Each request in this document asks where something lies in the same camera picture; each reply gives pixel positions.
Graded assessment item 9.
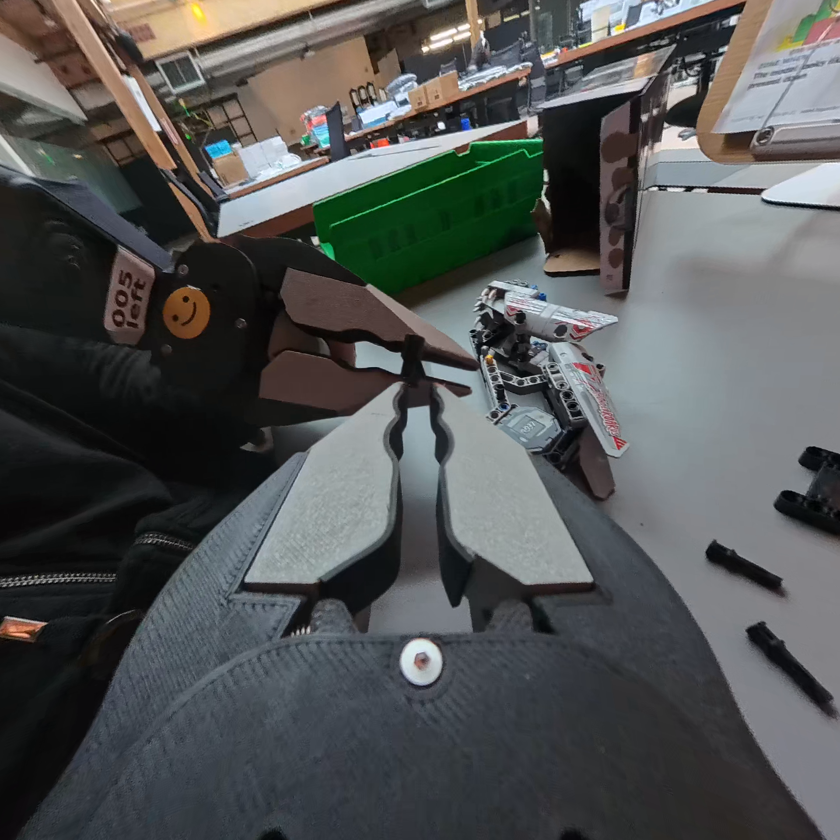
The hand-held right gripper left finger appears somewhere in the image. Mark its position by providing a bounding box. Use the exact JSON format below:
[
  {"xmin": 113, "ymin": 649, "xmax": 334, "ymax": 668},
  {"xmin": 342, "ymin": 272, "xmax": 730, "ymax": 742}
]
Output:
[{"xmin": 243, "ymin": 384, "xmax": 404, "ymax": 616}]

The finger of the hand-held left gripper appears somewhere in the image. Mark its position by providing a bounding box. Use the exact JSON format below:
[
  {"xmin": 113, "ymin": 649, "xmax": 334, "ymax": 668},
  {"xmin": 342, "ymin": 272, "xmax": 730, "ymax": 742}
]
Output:
[
  {"xmin": 281, "ymin": 266, "xmax": 481, "ymax": 373},
  {"xmin": 258, "ymin": 350, "xmax": 475, "ymax": 429}
]

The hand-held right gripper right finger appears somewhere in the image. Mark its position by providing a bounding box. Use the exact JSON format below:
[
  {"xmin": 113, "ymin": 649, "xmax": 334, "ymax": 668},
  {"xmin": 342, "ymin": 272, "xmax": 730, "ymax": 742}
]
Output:
[{"xmin": 430, "ymin": 386, "xmax": 596, "ymax": 610}]

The person's left forearm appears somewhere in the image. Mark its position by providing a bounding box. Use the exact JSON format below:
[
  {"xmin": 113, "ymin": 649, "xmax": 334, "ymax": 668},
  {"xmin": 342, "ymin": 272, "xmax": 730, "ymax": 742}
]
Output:
[{"xmin": 0, "ymin": 322, "xmax": 263, "ymax": 473}]

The black lego H connector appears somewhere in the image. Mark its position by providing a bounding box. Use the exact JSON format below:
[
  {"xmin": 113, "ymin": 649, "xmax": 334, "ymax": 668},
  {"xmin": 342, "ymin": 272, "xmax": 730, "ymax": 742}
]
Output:
[{"xmin": 774, "ymin": 446, "xmax": 840, "ymax": 526}]

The green plastic bin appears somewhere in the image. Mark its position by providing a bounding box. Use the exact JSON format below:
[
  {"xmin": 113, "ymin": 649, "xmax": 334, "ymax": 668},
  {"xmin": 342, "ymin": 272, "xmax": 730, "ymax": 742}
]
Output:
[{"xmin": 313, "ymin": 138, "xmax": 546, "ymax": 296}]

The wood-edged grey desk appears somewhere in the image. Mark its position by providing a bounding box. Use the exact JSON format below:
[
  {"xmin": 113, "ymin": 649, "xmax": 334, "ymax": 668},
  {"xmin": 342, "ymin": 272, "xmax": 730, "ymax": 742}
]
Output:
[{"xmin": 217, "ymin": 118, "xmax": 529, "ymax": 238}]

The stack of white boxes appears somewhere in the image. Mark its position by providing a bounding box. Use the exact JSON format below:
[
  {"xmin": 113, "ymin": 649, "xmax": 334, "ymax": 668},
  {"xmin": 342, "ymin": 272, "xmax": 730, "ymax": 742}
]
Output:
[{"xmin": 239, "ymin": 134, "xmax": 290, "ymax": 175}]

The black monitor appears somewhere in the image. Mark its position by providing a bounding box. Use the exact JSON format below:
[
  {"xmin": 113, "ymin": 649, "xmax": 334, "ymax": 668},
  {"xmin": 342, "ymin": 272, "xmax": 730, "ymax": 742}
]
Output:
[{"xmin": 325, "ymin": 101, "xmax": 352, "ymax": 161}]

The white air vent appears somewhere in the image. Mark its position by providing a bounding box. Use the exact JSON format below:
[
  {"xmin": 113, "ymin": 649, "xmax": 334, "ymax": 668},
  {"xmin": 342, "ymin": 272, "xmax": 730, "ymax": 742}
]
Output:
[{"xmin": 154, "ymin": 51, "xmax": 204, "ymax": 93}]

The closed cardboard box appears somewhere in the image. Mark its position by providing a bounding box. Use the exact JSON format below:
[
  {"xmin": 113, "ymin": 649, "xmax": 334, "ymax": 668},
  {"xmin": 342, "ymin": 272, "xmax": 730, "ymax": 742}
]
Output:
[{"xmin": 407, "ymin": 71, "xmax": 460, "ymax": 109}]

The open cardboard box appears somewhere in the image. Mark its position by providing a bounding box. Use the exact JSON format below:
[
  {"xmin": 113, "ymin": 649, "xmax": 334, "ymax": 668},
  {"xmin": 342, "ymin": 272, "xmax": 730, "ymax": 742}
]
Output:
[{"xmin": 532, "ymin": 46, "xmax": 677, "ymax": 296}]

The white stand base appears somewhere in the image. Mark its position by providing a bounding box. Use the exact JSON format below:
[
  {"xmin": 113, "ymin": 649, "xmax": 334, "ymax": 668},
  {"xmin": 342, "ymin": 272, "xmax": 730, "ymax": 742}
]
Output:
[{"xmin": 761, "ymin": 164, "xmax": 840, "ymax": 211}]

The printed instruction sheet stand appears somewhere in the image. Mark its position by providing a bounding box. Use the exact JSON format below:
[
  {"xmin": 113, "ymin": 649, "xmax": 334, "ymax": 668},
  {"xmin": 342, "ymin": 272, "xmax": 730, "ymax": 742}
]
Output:
[{"xmin": 697, "ymin": 0, "xmax": 840, "ymax": 165}]

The wooden post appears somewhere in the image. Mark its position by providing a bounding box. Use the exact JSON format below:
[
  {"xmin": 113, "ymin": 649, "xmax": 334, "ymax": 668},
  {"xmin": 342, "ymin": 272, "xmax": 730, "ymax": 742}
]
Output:
[{"xmin": 46, "ymin": 0, "xmax": 217, "ymax": 237}]

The glass wall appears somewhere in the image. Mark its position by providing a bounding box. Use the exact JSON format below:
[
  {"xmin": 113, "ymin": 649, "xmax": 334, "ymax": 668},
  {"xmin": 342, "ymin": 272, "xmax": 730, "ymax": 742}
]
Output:
[{"xmin": 0, "ymin": 98, "xmax": 142, "ymax": 217}]

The metal air duct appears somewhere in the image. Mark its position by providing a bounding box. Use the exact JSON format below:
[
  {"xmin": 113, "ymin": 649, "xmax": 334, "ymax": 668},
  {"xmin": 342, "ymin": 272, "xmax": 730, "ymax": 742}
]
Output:
[{"xmin": 141, "ymin": 20, "xmax": 368, "ymax": 80}]

